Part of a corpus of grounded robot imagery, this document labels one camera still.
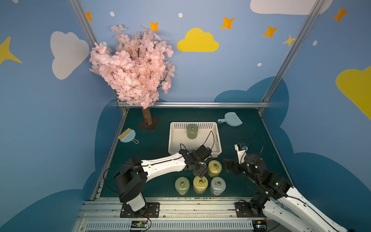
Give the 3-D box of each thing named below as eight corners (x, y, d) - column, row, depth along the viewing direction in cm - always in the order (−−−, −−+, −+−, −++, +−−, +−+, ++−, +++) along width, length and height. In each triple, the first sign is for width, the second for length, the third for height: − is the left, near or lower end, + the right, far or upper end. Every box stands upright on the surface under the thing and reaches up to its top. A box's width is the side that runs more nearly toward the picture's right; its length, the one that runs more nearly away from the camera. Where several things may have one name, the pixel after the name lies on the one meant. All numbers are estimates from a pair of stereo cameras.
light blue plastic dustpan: (218, 126, 114) (219, 124, 112) (216, 114, 122) (216, 112, 120) (242, 126, 114) (242, 124, 112) (238, 114, 122) (239, 112, 120)
